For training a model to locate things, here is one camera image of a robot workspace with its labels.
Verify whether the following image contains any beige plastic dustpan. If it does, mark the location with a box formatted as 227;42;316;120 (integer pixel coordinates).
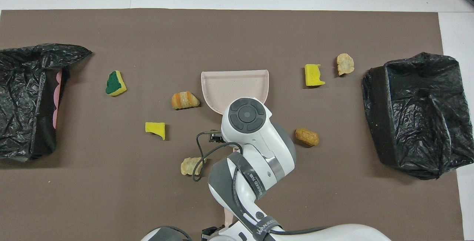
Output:
201;70;270;149

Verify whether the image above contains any black bag lined bin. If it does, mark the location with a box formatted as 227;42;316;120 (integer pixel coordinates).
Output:
361;52;474;180

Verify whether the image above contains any black bag over pink bin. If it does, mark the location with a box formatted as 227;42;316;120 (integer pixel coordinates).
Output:
0;43;93;161

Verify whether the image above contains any pale bread piece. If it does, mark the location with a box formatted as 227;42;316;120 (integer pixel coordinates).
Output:
336;53;355;76

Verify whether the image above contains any large yellow sponge piece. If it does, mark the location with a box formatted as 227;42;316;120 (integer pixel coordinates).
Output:
304;64;326;87

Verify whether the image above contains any striped croissant piece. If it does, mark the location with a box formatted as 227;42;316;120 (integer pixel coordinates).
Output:
171;91;200;110

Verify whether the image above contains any green yellow sponge piece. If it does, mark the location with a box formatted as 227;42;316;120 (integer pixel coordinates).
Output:
105;70;127;96

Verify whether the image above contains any torn pale bread chunk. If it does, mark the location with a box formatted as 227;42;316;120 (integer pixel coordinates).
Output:
180;157;203;176

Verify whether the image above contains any small yellow sponge piece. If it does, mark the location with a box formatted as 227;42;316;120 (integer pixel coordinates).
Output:
145;122;166;140

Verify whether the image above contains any pink scalloped bin box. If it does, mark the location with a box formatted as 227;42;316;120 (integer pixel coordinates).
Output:
52;69;64;127

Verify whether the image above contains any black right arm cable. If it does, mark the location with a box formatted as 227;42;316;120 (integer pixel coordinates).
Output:
193;131;245;182

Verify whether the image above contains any brown bread roll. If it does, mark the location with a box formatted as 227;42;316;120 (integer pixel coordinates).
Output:
295;128;320;147

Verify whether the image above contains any brown table mat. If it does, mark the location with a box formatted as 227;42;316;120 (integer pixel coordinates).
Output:
0;9;465;241

